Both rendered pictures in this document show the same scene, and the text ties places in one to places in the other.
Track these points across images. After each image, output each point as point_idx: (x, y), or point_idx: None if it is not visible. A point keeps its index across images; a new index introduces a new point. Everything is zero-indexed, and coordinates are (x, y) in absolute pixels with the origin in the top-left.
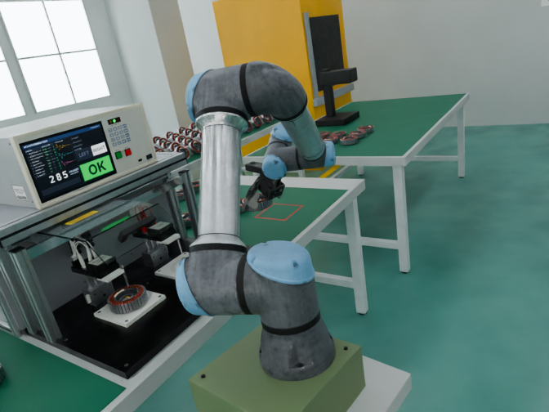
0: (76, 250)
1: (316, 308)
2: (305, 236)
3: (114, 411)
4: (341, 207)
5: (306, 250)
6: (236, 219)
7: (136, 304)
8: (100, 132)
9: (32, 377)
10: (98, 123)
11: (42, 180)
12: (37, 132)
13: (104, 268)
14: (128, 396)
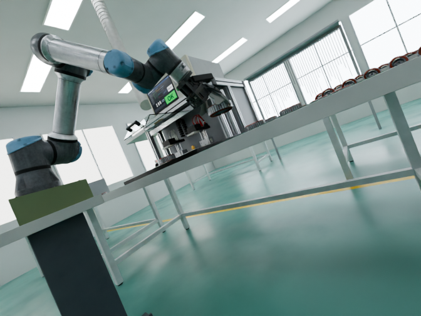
0: (168, 135)
1: (13, 169)
2: (226, 144)
3: (114, 192)
4: (330, 108)
5: (12, 140)
6: (54, 124)
7: (159, 162)
8: (169, 79)
9: None
10: (168, 75)
11: (154, 106)
12: None
13: (165, 143)
14: (116, 189)
